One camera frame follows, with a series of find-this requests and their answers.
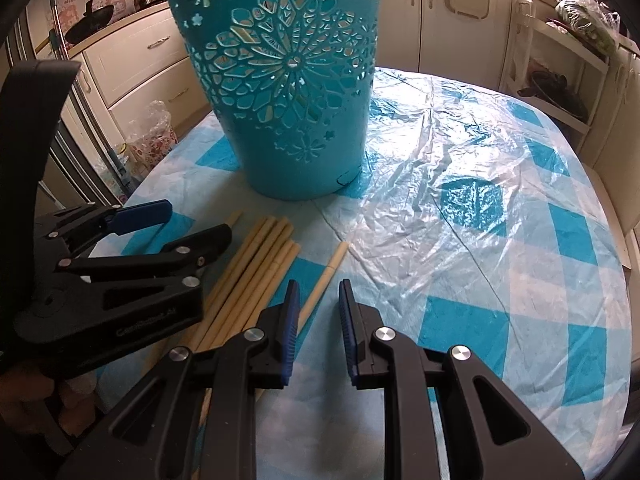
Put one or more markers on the white shelf rack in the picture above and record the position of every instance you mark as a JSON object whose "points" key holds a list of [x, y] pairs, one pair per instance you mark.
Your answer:
{"points": [[522, 50]]}

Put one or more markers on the cream corner cabinet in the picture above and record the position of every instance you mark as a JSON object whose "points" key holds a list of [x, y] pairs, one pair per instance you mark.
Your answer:
{"points": [[620, 125]]}

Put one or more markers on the black wok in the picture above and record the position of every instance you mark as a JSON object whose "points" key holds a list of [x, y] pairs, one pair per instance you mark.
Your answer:
{"points": [[92, 22]]}

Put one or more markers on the person's left hand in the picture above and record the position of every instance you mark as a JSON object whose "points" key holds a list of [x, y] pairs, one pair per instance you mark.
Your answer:
{"points": [[75, 402]]}

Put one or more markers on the floral item in plastic bag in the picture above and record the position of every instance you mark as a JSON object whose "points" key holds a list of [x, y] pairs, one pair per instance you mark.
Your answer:
{"points": [[155, 145]]}

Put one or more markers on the cream drawer cabinet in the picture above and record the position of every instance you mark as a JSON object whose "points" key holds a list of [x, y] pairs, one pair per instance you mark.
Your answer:
{"points": [[130, 65]]}

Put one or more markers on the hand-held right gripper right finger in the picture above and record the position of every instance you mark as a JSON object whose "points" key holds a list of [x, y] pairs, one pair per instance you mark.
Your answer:
{"points": [[348, 332]]}

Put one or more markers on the clear plastic table cover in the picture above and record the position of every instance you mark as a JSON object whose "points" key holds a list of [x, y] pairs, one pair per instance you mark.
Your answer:
{"points": [[425, 185]]}

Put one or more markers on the teal cutout plastic basket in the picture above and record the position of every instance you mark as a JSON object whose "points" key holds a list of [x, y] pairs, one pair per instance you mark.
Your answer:
{"points": [[300, 150]]}

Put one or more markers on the grey metal appliance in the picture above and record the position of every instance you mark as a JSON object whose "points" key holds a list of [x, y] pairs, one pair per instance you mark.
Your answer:
{"points": [[75, 160]]}

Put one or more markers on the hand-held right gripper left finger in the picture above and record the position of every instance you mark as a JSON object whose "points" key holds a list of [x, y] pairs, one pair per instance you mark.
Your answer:
{"points": [[289, 332]]}

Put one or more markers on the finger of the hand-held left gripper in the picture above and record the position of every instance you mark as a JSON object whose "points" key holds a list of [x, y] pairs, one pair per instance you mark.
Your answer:
{"points": [[200, 242], [142, 215]]}

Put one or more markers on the plastic bag of vegetables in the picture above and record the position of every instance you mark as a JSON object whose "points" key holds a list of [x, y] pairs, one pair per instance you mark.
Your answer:
{"points": [[585, 20]]}

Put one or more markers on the mop pole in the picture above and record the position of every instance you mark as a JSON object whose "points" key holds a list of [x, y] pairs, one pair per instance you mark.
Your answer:
{"points": [[56, 15]]}

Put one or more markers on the pile of beige chopsticks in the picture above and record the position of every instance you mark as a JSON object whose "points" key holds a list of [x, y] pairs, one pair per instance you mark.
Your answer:
{"points": [[260, 270]]}

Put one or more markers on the long beige chopstick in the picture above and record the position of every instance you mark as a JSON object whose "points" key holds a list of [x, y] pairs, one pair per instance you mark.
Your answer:
{"points": [[327, 272]]}

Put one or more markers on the cream door cabinet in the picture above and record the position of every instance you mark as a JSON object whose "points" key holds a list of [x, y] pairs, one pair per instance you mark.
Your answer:
{"points": [[400, 15]]}

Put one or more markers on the blue checked tablecloth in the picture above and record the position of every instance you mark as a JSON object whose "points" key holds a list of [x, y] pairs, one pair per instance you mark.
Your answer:
{"points": [[320, 430]]}

